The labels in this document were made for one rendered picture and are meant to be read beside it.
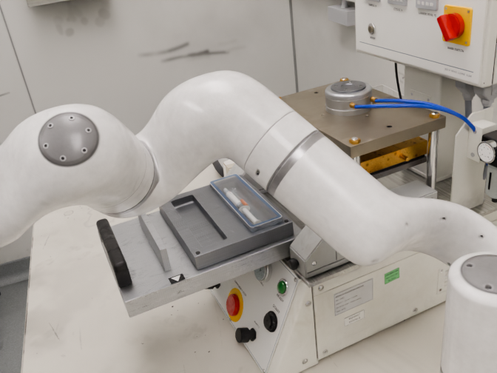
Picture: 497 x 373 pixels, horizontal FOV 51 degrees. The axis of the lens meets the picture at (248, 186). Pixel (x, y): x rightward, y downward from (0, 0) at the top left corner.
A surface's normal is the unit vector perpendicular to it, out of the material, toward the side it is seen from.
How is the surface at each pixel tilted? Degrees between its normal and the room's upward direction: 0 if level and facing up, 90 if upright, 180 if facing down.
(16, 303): 0
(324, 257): 90
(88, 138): 52
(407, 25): 90
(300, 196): 79
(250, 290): 65
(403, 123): 0
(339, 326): 90
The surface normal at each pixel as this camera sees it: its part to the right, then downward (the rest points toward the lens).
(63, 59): 0.32, 0.42
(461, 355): -0.81, 0.36
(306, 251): -0.68, -0.47
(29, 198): -0.36, 0.50
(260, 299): -0.87, -0.10
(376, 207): 0.11, -0.33
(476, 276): -0.15, -0.87
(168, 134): -0.72, 0.29
